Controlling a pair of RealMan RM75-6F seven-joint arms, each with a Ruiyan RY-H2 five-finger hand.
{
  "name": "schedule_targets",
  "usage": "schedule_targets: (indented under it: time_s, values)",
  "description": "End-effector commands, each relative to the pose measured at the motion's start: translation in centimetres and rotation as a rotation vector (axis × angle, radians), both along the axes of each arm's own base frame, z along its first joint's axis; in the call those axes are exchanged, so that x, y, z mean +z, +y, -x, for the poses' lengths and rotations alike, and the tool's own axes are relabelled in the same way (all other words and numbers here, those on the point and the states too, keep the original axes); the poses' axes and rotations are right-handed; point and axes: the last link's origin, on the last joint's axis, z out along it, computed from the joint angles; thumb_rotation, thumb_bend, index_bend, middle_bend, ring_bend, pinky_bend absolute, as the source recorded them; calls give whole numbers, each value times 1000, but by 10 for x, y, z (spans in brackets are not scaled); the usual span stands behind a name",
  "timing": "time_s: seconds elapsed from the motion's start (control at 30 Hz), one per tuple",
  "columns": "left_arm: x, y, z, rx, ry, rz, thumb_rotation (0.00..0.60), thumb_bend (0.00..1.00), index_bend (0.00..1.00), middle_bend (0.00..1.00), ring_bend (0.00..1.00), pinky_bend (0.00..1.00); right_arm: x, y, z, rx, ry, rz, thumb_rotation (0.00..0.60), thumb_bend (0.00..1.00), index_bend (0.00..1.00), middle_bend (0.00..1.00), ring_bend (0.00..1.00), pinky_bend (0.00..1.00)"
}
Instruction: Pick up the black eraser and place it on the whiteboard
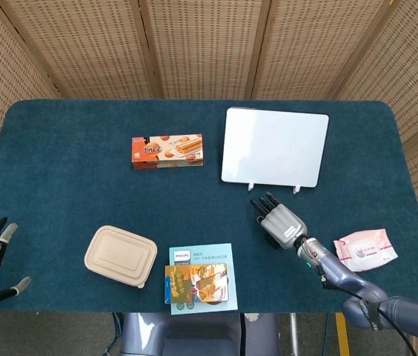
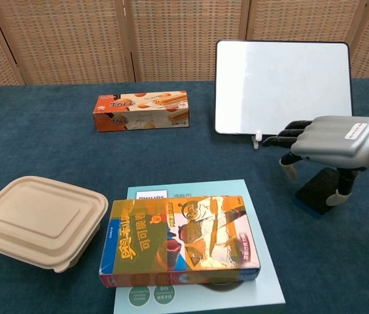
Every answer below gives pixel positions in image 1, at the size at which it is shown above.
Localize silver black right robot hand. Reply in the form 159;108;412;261
249;191;308;250

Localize white board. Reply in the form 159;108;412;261
220;107;330;189

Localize light blue Philips box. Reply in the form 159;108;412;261
168;243;239;316

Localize pink wet wipes pack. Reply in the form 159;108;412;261
333;228;399;273

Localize orange snack packet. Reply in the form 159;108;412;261
163;263;231;305

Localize silver metal table leg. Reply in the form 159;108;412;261
288;313;299;356

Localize yellow floor tape strip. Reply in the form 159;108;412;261
334;312;351;356

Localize teal carpet table cover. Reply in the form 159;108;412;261
0;99;418;314

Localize beige pulp lunch container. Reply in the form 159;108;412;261
84;225;158;289

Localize orange egg roll snack box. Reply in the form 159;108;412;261
131;133;205;171

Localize grey-blue robot torso base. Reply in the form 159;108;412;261
119;312;280;356

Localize woven rattan folding screen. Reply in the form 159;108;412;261
0;0;418;356

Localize blue cable bundle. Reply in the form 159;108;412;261
110;312;124;356

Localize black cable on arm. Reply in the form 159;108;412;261
318;259;417;356

